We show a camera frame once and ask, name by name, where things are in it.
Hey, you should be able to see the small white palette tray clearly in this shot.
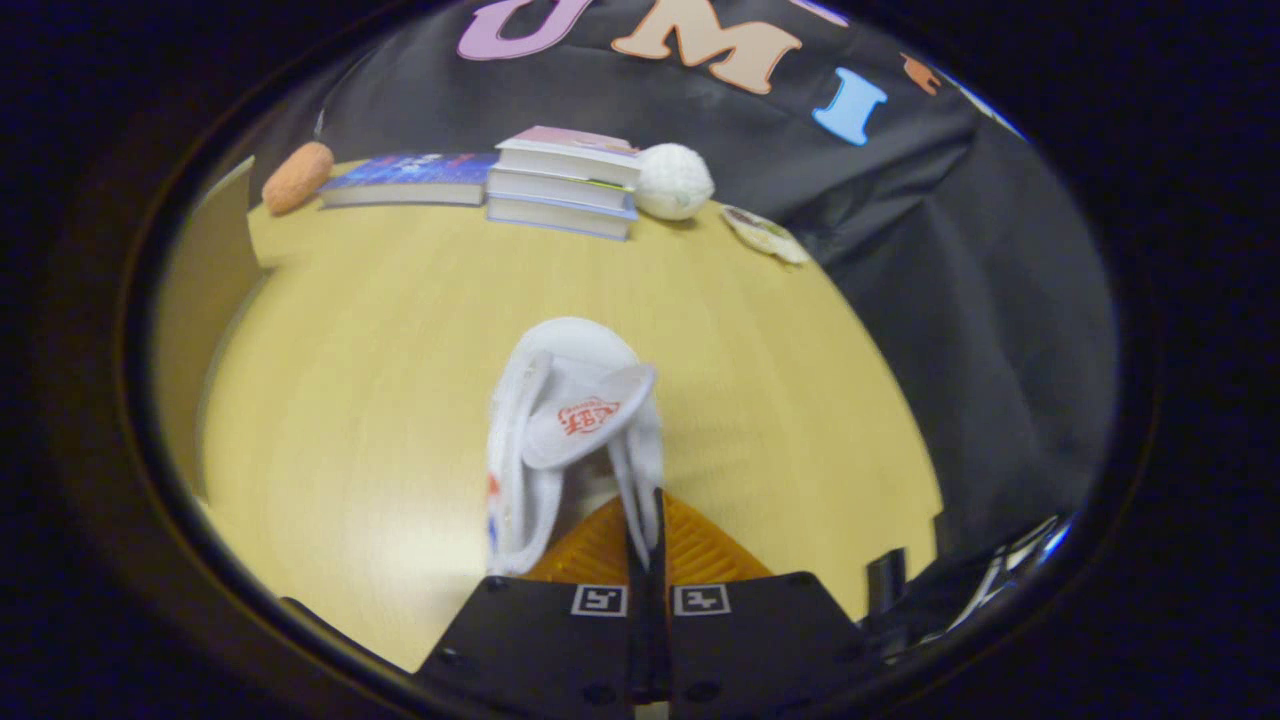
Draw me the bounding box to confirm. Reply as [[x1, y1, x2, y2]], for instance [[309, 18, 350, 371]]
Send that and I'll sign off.
[[722, 205, 811, 266]]

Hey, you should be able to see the dark equipment beside table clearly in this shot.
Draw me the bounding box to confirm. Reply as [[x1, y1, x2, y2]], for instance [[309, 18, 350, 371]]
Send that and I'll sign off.
[[865, 515, 1076, 656]]

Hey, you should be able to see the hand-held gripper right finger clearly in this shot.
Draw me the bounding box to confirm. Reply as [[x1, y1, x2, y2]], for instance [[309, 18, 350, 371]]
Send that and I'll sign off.
[[650, 488, 871, 716]]

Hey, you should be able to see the pink cover book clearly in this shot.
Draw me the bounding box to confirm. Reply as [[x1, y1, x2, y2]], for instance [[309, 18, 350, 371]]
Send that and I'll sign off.
[[495, 126, 642, 187]]

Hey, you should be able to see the beige fabric storage box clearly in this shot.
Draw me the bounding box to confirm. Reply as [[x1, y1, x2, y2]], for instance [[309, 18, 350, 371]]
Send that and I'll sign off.
[[155, 155, 266, 496]]

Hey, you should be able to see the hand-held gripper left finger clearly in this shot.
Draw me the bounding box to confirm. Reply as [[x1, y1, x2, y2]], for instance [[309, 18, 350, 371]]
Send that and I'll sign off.
[[415, 495, 646, 716]]

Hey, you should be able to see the pale blue book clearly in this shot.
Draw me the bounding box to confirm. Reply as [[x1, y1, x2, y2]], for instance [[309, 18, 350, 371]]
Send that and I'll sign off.
[[485, 193, 637, 242]]

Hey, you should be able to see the orange smiley plush toy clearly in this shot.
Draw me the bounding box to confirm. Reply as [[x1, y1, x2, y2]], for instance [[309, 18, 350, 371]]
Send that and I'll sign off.
[[262, 141, 335, 217]]

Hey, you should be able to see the blue cover book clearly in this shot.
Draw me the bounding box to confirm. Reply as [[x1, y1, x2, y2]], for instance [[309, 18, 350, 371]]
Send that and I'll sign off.
[[318, 152, 499, 209]]

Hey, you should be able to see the white thick book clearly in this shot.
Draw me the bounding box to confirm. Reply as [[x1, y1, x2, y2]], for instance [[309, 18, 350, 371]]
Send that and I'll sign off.
[[487, 165, 639, 214]]

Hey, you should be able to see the white fluffy plush ball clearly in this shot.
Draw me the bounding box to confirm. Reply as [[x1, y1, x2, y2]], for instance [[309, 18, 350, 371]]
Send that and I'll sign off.
[[635, 143, 716, 221]]

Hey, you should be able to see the white shoe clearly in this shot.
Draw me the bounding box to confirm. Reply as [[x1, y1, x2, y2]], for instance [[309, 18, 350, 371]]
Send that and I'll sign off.
[[486, 317, 666, 577]]

